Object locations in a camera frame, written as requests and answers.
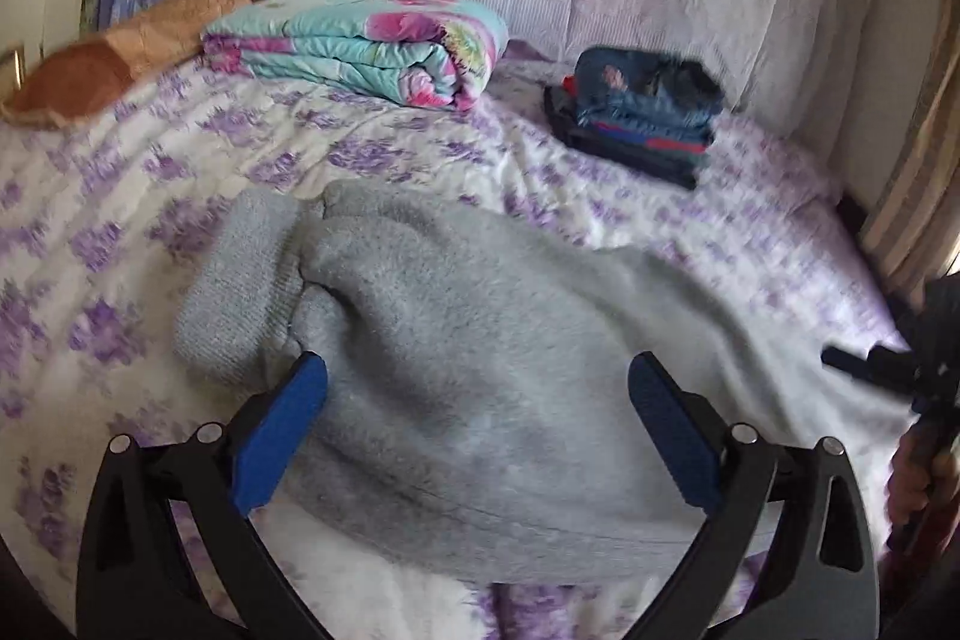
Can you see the purple floral bedspread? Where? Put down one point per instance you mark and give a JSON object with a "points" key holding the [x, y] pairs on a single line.
{"points": [[112, 197]]}

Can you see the folded red garment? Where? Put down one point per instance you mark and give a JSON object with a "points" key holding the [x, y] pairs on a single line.
{"points": [[664, 144]]}

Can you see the folded blue jeans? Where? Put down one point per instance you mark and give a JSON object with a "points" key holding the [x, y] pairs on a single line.
{"points": [[645, 93]]}

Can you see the folded floral blanket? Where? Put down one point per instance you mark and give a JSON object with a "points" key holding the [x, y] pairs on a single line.
{"points": [[352, 40]]}

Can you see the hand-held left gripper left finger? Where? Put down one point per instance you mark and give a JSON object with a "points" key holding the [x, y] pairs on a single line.
{"points": [[281, 430]]}

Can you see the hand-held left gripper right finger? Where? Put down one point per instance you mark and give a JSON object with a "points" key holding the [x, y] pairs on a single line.
{"points": [[675, 437]]}

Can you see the beige patterned curtain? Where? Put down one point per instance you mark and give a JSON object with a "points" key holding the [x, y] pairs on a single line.
{"points": [[907, 212]]}

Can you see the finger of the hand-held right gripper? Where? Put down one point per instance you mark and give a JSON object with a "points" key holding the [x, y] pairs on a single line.
{"points": [[870, 364]]}

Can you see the orange brown pillow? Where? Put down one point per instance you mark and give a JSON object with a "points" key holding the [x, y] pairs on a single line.
{"points": [[97, 63]]}

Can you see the person's right hand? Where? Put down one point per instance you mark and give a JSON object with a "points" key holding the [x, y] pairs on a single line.
{"points": [[911, 482]]}

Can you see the grey fleece sweatshirt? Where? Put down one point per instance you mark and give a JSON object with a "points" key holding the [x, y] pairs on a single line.
{"points": [[480, 347]]}

